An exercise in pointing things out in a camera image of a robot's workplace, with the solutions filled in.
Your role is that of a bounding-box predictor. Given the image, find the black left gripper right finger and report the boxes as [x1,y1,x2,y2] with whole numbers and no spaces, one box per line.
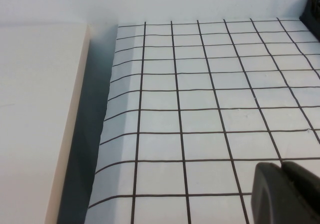
[282,160,320,224]

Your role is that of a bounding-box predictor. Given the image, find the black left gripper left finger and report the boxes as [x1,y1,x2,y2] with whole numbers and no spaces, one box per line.
[250,161,305,224]

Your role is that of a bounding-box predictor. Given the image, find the white black-grid table cloth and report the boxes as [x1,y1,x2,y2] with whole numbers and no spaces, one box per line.
[87,17,320,224]

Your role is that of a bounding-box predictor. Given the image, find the black wire dish rack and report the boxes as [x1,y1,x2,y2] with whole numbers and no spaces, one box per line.
[298,0,320,42]

